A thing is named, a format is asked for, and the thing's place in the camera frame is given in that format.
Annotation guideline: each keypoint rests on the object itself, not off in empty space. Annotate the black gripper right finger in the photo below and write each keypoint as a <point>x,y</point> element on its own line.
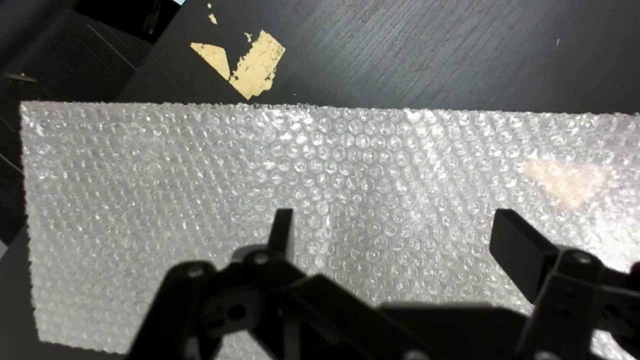
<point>580,300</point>

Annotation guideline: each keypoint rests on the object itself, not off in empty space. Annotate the large yellow tape scrap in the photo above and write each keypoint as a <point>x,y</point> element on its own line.
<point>256,62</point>

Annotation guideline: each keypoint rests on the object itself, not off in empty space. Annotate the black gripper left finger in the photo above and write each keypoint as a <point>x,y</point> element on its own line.
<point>266,307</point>

